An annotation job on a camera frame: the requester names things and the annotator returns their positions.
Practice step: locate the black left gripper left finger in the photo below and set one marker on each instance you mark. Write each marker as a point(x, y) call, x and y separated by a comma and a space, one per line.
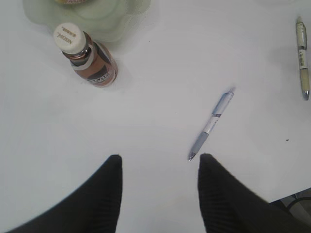
point(92, 208)

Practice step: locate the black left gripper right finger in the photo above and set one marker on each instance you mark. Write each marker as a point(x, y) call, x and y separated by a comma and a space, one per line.
point(227, 206)

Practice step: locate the blue grey ballpoint pen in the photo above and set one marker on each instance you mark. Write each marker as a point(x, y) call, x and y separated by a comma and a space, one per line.
point(212, 121)

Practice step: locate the brown Nescafe coffee bottle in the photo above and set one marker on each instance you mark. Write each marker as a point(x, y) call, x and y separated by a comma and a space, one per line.
point(89, 59)

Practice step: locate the cream grip ballpoint pen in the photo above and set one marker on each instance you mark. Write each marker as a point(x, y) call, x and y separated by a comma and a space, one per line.
point(301, 35)

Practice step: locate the sugared bread bun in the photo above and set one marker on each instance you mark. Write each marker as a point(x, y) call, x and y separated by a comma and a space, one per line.
point(69, 2)

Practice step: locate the pale green wavy plate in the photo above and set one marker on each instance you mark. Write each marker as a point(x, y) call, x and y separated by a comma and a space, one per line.
point(105, 20)

